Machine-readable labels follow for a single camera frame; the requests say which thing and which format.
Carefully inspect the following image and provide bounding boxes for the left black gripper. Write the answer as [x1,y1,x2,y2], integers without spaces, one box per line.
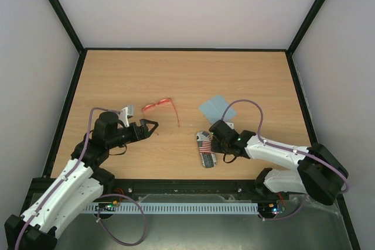
[107,119,159,149]

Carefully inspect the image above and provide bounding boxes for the red sunglasses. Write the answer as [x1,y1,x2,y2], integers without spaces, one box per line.
[141,98,181,136]

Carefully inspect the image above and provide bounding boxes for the flag pattern glasses case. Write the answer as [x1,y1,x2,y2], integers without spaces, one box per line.
[196,131,217,169]

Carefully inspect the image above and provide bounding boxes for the light blue cleaning cloth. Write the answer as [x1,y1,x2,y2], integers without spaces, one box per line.
[199,95,229,124]

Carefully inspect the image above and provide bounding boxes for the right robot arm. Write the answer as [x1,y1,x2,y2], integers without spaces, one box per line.
[209,120,349,206]

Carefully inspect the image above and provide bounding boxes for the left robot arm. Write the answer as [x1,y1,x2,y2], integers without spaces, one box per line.
[4,107,158,249]

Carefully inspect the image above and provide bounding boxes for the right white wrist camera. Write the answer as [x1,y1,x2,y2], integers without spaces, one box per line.
[225,121,234,129]

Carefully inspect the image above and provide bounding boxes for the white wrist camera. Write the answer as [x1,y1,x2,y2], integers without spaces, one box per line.
[119,105,135,128]
[225,121,234,129]

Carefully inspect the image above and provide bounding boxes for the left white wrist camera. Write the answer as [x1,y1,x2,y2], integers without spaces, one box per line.
[119,105,135,128]

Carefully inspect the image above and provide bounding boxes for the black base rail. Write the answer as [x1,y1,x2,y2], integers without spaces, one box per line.
[99,177,290,202]

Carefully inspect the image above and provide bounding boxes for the light blue slotted cable duct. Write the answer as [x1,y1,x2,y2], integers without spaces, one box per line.
[81,203,258,215]

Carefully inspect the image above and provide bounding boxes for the black aluminium frame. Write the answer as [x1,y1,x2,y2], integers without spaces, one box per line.
[5,0,362,250]

